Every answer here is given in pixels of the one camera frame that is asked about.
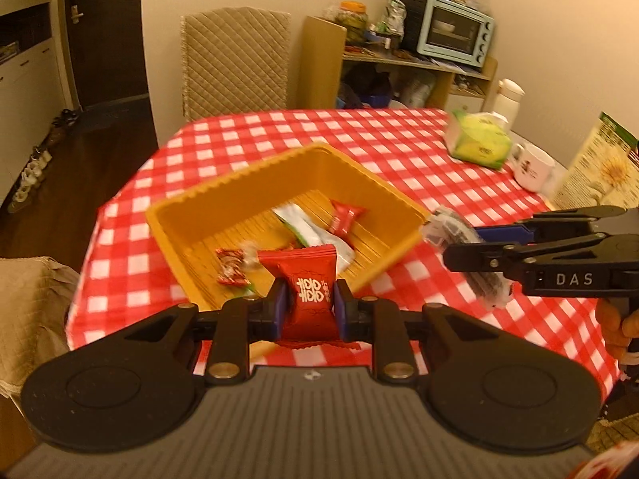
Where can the person's right hand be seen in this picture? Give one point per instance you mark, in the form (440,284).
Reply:
(611,327)

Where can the clear black-print snack packet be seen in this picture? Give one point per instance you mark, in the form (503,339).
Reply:
(447,227)

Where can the printed cardboard box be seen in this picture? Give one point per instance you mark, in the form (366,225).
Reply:
(599,169)

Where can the dark door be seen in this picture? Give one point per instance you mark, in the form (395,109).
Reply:
(110,35)

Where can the red checked tablecloth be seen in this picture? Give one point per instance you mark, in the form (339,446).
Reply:
(399,134)

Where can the orange plastic tray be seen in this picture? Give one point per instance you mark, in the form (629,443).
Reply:
(349,172)

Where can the white thermos bottle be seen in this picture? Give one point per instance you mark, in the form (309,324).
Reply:
(506,102)

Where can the glass jar orange lid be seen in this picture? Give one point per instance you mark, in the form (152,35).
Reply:
(352,22)

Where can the large red snack packet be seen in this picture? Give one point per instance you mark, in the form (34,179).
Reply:
(307,304)

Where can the light blue toaster oven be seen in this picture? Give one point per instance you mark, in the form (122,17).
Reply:
(449,30)

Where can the red gold candy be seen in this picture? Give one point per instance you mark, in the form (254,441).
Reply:
(232,267)

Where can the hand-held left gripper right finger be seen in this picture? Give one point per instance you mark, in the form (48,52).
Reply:
(341,309)

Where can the green tissue pack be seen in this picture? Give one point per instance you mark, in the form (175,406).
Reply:
(479,144)

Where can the row of shoes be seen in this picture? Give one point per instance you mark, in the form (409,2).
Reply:
(30,169)

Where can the white mug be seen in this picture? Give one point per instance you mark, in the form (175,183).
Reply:
(534,169)

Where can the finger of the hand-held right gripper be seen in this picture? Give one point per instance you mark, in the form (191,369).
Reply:
(474,258)
(499,234)

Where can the white cabinet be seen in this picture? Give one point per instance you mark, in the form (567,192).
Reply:
(25,85)

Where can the beige quilted chair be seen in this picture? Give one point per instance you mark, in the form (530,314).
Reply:
(30,309)
(234,65)

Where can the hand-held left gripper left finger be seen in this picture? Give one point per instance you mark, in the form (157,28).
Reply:
(277,305)

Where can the white green snack packet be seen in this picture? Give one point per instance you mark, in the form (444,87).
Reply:
(312,232)

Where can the dark bag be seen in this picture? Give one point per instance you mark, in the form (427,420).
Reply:
(367,82)

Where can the small red candy packet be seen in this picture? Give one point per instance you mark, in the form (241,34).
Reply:
(344,218)

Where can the wooden shelf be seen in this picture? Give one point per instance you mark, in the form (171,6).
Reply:
(322,70)

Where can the green snack bag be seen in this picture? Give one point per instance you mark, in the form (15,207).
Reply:
(394,12)

